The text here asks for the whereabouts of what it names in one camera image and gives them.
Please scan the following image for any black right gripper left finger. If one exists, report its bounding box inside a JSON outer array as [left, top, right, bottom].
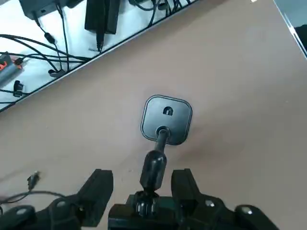
[[0, 169, 114, 230]]

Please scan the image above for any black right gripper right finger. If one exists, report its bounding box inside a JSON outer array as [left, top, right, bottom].
[[171, 169, 281, 230]]

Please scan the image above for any orange grey connector device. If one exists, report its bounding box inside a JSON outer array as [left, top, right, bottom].
[[0, 53, 26, 88]]

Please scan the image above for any black power adapter brick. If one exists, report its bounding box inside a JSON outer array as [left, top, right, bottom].
[[84, 0, 120, 35]]

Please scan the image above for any black box device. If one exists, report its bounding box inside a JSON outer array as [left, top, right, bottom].
[[19, 0, 59, 19]]

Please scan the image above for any black lamp cable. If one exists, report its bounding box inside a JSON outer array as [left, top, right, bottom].
[[0, 170, 67, 204]]

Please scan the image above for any black cable connector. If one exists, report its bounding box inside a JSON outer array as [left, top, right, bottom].
[[47, 68, 65, 79], [12, 80, 25, 98]]

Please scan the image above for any black cable with ferrite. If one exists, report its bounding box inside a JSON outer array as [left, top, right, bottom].
[[33, 14, 72, 72]]

